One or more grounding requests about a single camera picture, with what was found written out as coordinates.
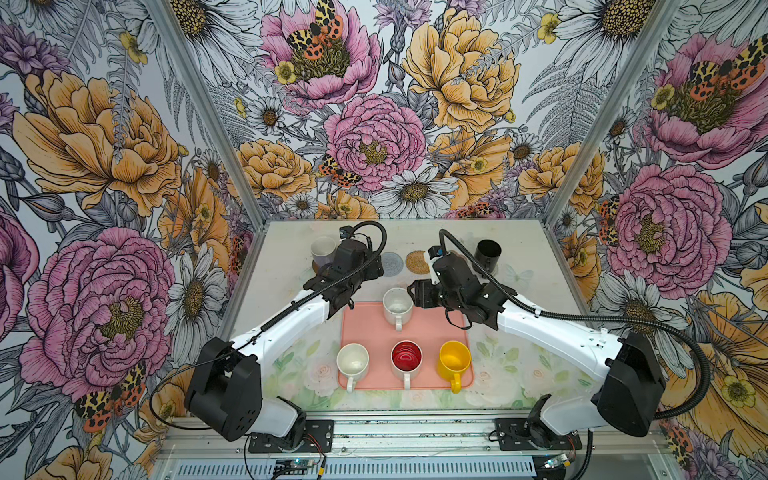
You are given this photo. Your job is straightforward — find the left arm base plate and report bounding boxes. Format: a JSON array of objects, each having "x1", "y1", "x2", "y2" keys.
[{"x1": 247, "y1": 419, "x2": 335, "y2": 454}]

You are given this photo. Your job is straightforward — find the white speckled mug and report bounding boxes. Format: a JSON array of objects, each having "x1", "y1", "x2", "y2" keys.
[{"x1": 382, "y1": 287, "x2": 414, "y2": 332}]

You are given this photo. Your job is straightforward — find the green circuit board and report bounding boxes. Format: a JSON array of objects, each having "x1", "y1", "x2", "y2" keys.
[{"x1": 270, "y1": 459, "x2": 317, "y2": 480}]

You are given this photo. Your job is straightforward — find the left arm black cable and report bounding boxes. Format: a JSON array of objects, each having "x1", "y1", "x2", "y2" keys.
[{"x1": 146, "y1": 220, "x2": 389, "y2": 433}]

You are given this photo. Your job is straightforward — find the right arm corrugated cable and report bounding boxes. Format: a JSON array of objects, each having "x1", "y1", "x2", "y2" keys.
[{"x1": 437, "y1": 228, "x2": 712, "y2": 480}]

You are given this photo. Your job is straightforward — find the yellow mug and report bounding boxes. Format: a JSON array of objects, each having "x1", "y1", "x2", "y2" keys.
[{"x1": 437, "y1": 340, "x2": 472, "y2": 394}]

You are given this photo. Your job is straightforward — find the black mug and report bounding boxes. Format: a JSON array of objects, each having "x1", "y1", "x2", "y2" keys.
[{"x1": 474, "y1": 239, "x2": 502, "y2": 273}]

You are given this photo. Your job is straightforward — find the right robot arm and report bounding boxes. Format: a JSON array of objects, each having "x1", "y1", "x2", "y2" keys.
[{"x1": 407, "y1": 246, "x2": 666, "y2": 437}]

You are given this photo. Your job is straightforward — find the red inside mug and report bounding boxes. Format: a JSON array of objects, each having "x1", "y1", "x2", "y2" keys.
[{"x1": 390, "y1": 340, "x2": 423, "y2": 390}]

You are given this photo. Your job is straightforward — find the pink silicone tray mat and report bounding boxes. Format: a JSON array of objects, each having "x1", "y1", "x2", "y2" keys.
[{"x1": 337, "y1": 302, "x2": 474, "y2": 393}]

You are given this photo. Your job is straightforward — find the grey woven round coaster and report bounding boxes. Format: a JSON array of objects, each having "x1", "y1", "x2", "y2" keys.
[{"x1": 381, "y1": 252, "x2": 404, "y2": 277}]

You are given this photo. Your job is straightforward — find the tan rattan round coaster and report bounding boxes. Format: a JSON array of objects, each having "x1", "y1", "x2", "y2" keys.
[{"x1": 405, "y1": 250, "x2": 430, "y2": 275}]

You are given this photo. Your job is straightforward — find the aluminium front rail frame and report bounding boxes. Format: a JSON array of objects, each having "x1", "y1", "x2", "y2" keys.
[{"x1": 151, "y1": 410, "x2": 684, "y2": 479}]

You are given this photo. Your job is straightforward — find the lavender mug white inside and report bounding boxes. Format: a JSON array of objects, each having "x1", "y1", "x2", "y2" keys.
[{"x1": 310, "y1": 236, "x2": 339, "y2": 268}]

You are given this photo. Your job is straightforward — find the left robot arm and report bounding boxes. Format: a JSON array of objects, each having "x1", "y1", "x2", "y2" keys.
[{"x1": 184, "y1": 237, "x2": 386, "y2": 450}]

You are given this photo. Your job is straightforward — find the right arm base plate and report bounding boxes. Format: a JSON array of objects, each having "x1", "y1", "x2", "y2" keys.
[{"x1": 487, "y1": 417, "x2": 582, "y2": 451}]

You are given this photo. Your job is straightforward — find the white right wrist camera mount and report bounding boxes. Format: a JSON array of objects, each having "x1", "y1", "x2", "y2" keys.
[{"x1": 423, "y1": 250, "x2": 441, "y2": 285}]

